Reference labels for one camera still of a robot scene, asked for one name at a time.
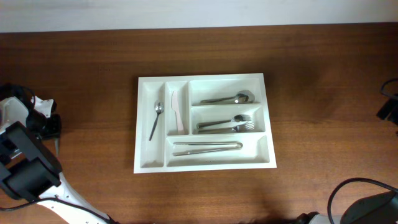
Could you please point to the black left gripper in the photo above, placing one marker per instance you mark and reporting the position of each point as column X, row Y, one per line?
column 55, row 131

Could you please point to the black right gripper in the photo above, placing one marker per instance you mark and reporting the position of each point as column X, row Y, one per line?
column 387, row 108

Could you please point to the small dark metal teaspoon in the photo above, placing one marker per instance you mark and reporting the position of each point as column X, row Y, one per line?
column 57, row 146

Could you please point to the pink plastic knife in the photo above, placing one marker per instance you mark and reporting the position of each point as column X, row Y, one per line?
column 175, row 107

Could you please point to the metal fork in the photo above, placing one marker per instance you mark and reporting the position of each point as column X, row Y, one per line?
column 238, row 118
column 235, row 129

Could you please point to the metal tablespoon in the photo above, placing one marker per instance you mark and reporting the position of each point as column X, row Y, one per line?
column 229, row 99
column 244, row 97

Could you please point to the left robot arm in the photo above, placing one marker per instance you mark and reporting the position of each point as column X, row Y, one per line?
column 29, row 170

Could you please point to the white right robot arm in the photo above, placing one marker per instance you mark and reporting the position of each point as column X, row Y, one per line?
column 379, row 208

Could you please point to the white plastic cutlery tray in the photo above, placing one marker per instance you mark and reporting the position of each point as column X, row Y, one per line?
column 156, row 155

